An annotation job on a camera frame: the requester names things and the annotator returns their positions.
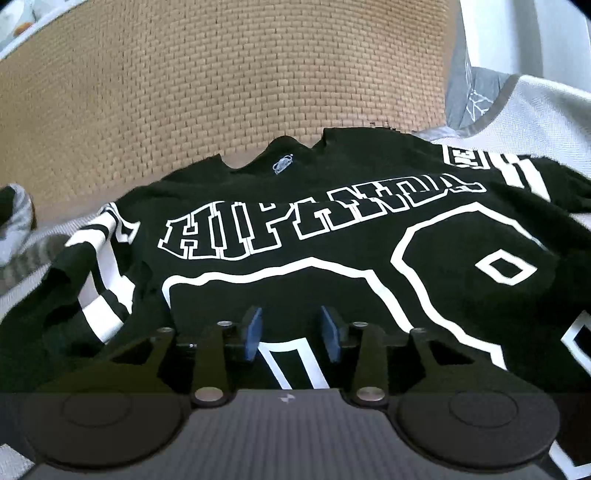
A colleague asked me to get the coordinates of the black printed sweatshirt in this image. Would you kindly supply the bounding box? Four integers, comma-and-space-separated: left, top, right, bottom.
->
0, 127, 591, 480

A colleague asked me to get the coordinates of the grey tabby cat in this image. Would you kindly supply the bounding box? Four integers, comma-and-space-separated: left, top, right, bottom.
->
0, 234, 70, 295

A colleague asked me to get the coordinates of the black grey folded garment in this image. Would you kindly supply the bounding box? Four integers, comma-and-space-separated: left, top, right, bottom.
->
1, 183, 35, 266

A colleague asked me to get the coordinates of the grey patterned bed sheet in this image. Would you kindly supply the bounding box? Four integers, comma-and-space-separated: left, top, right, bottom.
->
445, 11, 510, 130

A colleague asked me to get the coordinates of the woven tan upright mattress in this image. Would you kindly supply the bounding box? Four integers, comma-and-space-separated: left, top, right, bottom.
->
1, 1, 457, 212

